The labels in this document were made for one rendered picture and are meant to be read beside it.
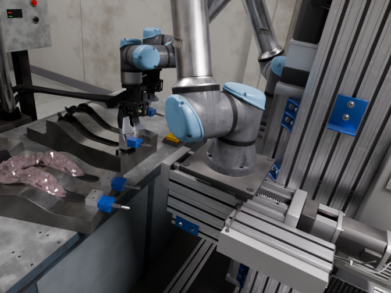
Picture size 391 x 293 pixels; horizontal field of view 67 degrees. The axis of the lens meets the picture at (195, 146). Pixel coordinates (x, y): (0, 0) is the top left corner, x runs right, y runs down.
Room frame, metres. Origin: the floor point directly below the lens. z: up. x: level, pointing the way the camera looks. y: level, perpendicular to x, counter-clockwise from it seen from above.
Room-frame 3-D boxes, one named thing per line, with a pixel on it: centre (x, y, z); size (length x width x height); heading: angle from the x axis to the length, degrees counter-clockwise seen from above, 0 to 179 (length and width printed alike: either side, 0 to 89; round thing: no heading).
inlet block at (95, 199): (0.71, 0.24, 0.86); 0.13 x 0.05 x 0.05; 85
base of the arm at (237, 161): (0.76, -0.11, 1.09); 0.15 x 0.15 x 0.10
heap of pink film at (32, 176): (0.79, 0.50, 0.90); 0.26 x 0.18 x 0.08; 85
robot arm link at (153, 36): (1.31, 0.25, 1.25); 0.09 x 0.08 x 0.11; 94
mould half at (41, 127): (1.14, 0.45, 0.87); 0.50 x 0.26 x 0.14; 68
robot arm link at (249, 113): (0.76, -0.10, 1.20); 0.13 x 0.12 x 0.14; 126
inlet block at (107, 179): (0.82, 0.23, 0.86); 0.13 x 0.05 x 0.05; 85
